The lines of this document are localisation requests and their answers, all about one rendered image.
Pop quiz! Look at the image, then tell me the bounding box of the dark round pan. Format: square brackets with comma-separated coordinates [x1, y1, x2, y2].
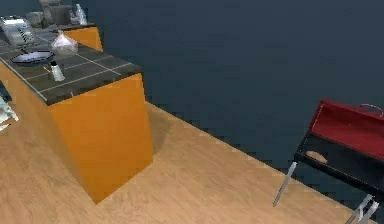
[10, 50, 56, 65]

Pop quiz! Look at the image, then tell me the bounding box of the white shaker with black cap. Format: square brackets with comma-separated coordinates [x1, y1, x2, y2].
[49, 60, 66, 83]

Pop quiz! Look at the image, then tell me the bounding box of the tan bread loaf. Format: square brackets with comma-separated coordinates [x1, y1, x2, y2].
[305, 150, 329, 165]

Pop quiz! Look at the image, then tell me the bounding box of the grey coffee machine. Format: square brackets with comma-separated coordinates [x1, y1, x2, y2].
[39, 0, 75, 26]

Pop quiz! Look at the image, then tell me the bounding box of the silver toaster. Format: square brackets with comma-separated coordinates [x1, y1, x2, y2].
[0, 15, 38, 48]

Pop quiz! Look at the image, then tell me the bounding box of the orange cabinet with dark worktop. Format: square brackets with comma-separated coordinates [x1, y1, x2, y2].
[0, 23, 155, 205]

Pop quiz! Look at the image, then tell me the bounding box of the pale white object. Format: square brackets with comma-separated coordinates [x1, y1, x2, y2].
[0, 93, 20, 132]

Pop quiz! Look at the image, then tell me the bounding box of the red tray with handle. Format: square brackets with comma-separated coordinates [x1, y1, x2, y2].
[308, 98, 384, 161]

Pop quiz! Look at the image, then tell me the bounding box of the black table with metal legs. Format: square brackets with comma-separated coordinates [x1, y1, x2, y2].
[272, 132, 384, 224]

